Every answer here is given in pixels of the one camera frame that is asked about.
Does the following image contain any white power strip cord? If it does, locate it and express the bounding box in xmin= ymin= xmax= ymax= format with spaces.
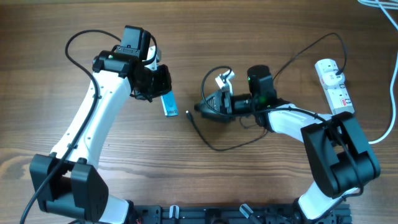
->
xmin=368 ymin=0 xmax=398 ymax=146

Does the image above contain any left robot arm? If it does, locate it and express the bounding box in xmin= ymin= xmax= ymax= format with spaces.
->
xmin=29 ymin=26 xmax=178 ymax=223

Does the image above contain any left camera black cable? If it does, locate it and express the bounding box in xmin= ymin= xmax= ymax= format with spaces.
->
xmin=19 ymin=29 xmax=122 ymax=224

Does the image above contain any black USB charging cable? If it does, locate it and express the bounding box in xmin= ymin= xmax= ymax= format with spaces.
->
xmin=185 ymin=32 xmax=348 ymax=152

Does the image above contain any white charger plug adapter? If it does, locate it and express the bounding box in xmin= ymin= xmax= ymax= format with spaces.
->
xmin=320 ymin=72 xmax=345 ymax=89

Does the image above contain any teal Galaxy smartphone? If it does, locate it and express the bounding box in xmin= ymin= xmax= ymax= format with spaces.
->
xmin=160 ymin=90 xmax=178 ymax=117

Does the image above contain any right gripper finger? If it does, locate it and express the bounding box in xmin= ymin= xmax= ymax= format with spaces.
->
xmin=194 ymin=90 xmax=223 ymax=111
xmin=200 ymin=110 xmax=224 ymax=122

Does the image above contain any white power strip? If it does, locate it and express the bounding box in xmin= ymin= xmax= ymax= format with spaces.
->
xmin=315 ymin=58 xmax=354 ymax=114

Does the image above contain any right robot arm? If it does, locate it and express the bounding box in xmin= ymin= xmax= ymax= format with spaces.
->
xmin=194 ymin=65 xmax=381 ymax=223

